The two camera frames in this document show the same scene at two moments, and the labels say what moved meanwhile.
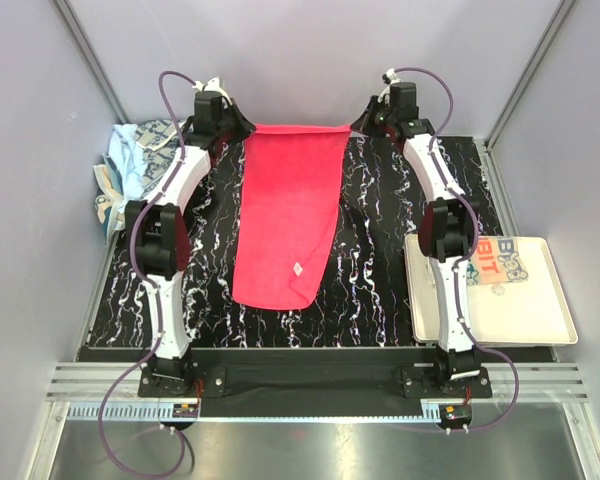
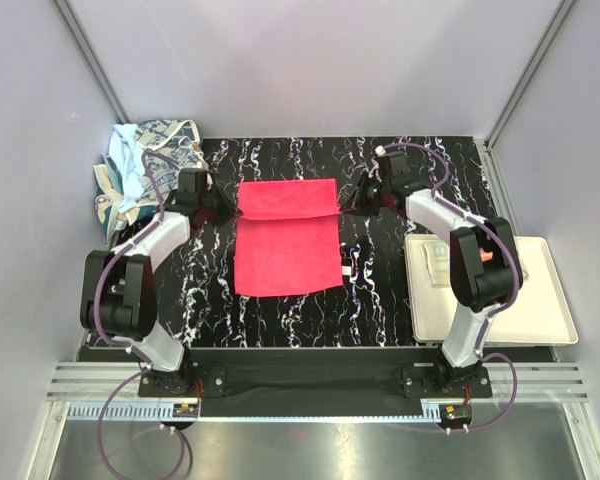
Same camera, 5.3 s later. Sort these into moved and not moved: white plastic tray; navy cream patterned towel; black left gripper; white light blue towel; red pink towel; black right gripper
Moved: red pink towel; black right gripper; black left gripper
Not moved: white plastic tray; navy cream patterned towel; white light blue towel
